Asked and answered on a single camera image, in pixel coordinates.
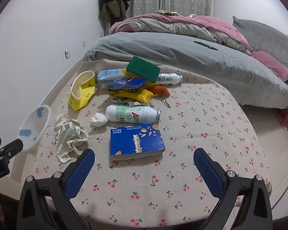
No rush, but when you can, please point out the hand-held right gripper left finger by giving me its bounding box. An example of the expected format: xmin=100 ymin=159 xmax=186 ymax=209
xmin=16 ymin=148 xmax=95 ymax=230

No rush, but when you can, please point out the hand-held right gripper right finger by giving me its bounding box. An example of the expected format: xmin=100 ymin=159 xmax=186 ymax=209
xmin=193 ymin=148 xmax=272 ymax=230

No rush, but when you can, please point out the small white tissue ball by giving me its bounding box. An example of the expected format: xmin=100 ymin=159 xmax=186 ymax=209
xmin=89 ymin=113 xmax=109 ymax=127

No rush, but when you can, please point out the white bottle with green label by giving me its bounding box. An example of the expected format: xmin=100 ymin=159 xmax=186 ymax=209
xmin=106 ymin=104 xmax=162 ymax=124

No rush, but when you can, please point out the person's left forearm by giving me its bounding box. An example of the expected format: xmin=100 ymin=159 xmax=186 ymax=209
xmin=0 ymin=184 xmax=21 ymax=230

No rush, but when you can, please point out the white bowl with blue spots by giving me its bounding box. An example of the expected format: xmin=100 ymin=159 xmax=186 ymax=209
xmin=19 ymin=105 xmax=52 ymax=154

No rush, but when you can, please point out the crumpled white paper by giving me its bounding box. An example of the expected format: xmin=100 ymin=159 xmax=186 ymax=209
xmin=54 ymin=114 xmax=89 ymax=163

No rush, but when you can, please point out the cherry print tablecloth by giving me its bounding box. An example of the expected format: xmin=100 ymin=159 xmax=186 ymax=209
xmin=26 ymin=59 xmax=273 ymax=228

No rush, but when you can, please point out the blue snack box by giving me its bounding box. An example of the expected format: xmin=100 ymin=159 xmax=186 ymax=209
xmin=110 ymin=124 xmax=166 ymax=161

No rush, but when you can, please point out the crushed yellow paper cup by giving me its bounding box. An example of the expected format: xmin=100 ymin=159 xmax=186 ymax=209
xmin=68 ymin=70 xmax=97 ymax=112

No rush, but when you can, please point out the crumpled small wrapper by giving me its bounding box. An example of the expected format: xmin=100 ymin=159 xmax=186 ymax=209
xmin=110 ymin=96 xmax=144 ymax=107

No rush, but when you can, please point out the orange carrot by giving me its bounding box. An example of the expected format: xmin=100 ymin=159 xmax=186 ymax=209
xmin=151 ymin=85 xmax=171 ymax=97

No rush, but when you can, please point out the yellow snack packet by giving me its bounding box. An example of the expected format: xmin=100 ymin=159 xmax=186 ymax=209
xmin=110 ymin=89 xmax=154 ymax=104

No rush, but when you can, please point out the torn blue box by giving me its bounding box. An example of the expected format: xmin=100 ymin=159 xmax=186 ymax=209
xmin=103 ymin=77 xmax=149 ymax=93

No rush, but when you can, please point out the blue milk carton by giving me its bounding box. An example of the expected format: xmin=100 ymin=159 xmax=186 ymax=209
xmin=97 ymin=68 xmax=132 ymax=87

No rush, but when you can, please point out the small white bottle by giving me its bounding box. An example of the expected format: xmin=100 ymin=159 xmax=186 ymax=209
xmin=156 ymin=73 xmax=183 ymax=86

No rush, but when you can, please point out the green and yellow sponge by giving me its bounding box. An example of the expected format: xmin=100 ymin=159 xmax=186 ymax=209
xmin=125 ymin=56 xmax=161 ymax=87

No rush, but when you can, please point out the pink pillow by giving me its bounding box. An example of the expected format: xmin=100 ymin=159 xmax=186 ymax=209
xmin=251 ymin=51 xmax=288 ymax=81

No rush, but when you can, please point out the flat black object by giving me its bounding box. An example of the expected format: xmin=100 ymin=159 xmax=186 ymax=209
xmin=194 ymin=41 xmax=218 ymax=51

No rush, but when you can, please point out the grey bed cover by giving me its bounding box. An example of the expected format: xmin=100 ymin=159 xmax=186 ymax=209
xmin=83 ymin=31 xmax=288 ymax=109

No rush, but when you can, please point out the grey pillow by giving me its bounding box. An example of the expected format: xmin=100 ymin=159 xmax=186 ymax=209
xmin=232 ymin=16 xmax=288 ymax=65

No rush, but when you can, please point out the patterned cloth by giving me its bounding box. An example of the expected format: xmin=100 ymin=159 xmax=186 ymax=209
xmin=154 ymin=10 xmax=197 ymax=18

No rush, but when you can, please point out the olive hanging jacket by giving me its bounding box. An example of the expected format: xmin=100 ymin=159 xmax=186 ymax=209
xmin=99 ymin=0 xmax=127 ymax=21

